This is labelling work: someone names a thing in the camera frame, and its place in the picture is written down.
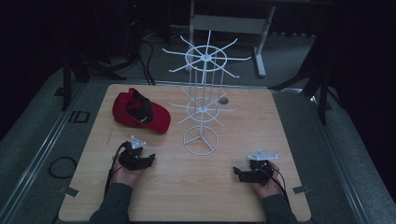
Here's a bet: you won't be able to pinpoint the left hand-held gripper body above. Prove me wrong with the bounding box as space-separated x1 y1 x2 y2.
118 134 151 172

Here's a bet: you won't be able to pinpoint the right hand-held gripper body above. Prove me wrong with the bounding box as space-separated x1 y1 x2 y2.
246 149 279 187

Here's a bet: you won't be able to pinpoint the red baseball cap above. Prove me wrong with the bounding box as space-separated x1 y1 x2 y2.
112 87 172 135

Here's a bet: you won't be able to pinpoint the white wire display rack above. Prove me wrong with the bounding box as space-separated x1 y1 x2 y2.
162 29 252 157

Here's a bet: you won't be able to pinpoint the person's left hand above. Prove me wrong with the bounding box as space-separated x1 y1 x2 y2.
111 158 148 189

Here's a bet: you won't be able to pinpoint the person's right hand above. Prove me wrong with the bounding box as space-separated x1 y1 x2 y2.
250 161 283 200

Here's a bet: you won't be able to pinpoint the grey tape piece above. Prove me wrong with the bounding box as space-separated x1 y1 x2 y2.
291 185 312 195
60 185 80 199

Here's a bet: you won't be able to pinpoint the black tripod stand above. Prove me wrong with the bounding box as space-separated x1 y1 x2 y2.
60 51 129 112
268 59 345 126

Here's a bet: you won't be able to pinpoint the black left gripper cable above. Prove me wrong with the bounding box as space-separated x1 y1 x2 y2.
104 141 133 196

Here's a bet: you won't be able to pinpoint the metal floor rail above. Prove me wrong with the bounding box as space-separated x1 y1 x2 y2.
0 83 90 223
270 87 396 224

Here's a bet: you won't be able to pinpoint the black floor cables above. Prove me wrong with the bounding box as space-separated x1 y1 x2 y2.
124 29 158 87

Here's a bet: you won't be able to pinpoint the grey metal desk frame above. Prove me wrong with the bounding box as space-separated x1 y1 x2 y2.
189 0 276 78

